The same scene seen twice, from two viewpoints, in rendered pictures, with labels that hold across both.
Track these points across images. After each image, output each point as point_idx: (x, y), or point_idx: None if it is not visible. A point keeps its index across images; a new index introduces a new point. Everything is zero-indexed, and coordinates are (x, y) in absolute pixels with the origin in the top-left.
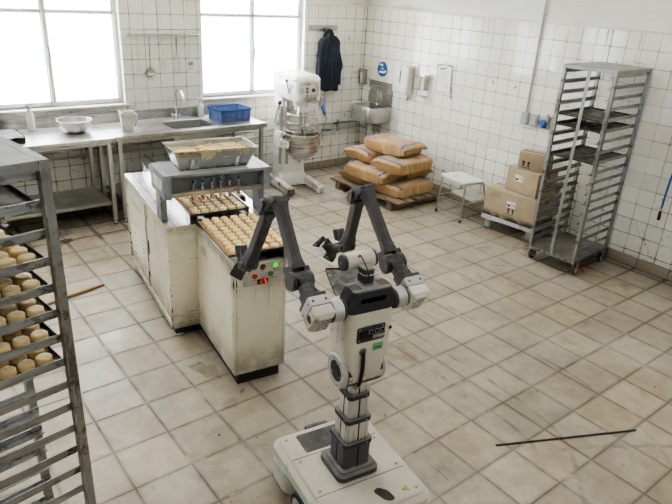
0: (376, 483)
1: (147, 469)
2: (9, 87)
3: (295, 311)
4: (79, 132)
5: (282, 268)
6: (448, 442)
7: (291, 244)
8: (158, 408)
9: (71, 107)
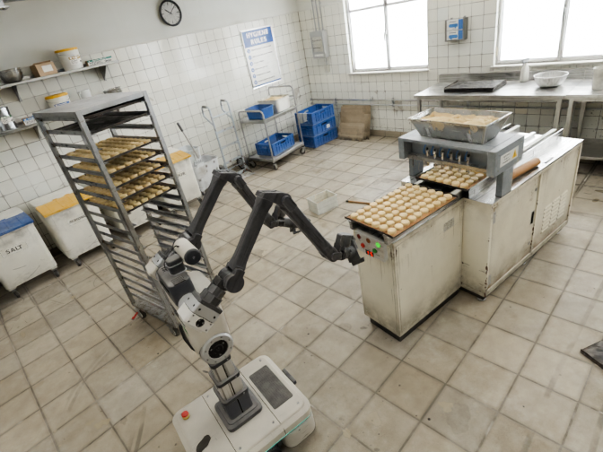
0: (215, 435)
1: (269, 314)
2: (524, 45)
3: (519, 320)
4: (546, 86)
5: (389, 253)
6: None
7: (196, 212)
8: (325, 295)
9: (570, 62)
